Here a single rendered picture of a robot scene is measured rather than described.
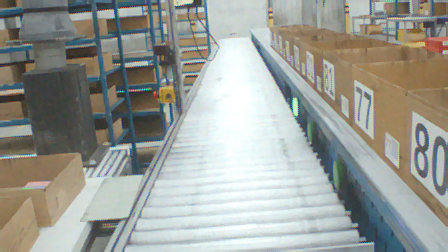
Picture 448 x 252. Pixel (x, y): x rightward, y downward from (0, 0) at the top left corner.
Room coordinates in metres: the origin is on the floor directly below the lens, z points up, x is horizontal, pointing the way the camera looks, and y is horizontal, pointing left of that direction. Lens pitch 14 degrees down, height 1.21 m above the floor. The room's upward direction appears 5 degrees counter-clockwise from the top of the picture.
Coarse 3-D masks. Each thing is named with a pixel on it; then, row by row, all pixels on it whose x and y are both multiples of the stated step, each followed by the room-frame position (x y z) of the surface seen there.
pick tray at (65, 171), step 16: (0, 160) 1.26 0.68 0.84; (16, 160) 1.26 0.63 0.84; (32, 160) 1.26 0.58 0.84; (48, 160) 1.25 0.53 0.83; (64, 160) 1.25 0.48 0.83; (80, 160) 1.24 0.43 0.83; (0, 176) 1.26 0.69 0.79; (16, 176) 1.26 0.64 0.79; (32, 176) 1.26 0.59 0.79; (48, 176) 1.25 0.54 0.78; (64, 176) 1.10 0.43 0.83; (80, 176) 1.22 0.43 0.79; (0, 192) 0.98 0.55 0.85; (16, 192) 0.98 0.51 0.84; (32, 192) 0.98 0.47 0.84; (48, 192) 0.99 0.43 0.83; (64, 192) 1.08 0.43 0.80; (48, 208) 0.98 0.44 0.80; (64, 208) 1.06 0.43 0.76; (48, 224) 0.98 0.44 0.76
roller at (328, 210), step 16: (288, 208) 0.98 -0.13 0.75; (304, 208) 0.97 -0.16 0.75; (320, 208) 0.96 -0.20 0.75; (336, 208) 0.96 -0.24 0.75; (144, 224) 0.97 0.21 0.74; (160, 224) 0.97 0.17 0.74; (176, 224) 0.96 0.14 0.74; (192, 224) 0.96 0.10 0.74; (208, 224) 0.96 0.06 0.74; (224, 224) 0.96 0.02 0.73
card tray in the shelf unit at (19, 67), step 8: (0, 64) 2.73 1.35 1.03; (8, 64) 2.73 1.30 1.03; (16, 64) 2.72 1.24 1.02; (24, 64) 2.57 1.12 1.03; (0, 72) 2.42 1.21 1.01; (8, 72) 2.42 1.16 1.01; (16, 72) 2.46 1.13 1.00; (24, 72) 2.55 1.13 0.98; (0, 80) 2.42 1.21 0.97; (8, 80) 2.42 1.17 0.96; (16, 80) 2.45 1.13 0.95
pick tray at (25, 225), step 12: (0, 204) 0.93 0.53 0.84; (12, 204) 0.93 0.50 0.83; (24, 204) 0.89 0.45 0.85; (0, 216) 0.93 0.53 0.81; (12, 216) 0.82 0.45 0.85; (24, 216) 0.87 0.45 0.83; (0, 228) 0.93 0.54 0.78; (12, 228) 0.80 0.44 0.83; (24, 228) 0.86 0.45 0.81; (36, 228) 0.92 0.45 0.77; (0, 240) 0.74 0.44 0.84; (12, 240) 0.79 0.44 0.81; (24, 240) 0.85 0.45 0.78; (36, 240) 0.91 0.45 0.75
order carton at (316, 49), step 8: (344, 40) 1.92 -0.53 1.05; (352, 40) 1.92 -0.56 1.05; (360, 40) 1.91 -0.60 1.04; (368, 40) 1.91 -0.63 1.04; (376, 40) 1.85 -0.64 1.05; (312, 48) 1.73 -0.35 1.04; (320, 48) 1.92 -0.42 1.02; (328, 48) 1.92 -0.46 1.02; (336, 48) 1.92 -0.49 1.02; (344, 48) 1.92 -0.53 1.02; (352, 48) 1.92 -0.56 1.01; (320, 56) 1.57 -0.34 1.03; (320, 64) 1.58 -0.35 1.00; (320, 72) 1.58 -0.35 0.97; (312, 88) 1.77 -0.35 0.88; (320, 96) 1.60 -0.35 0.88
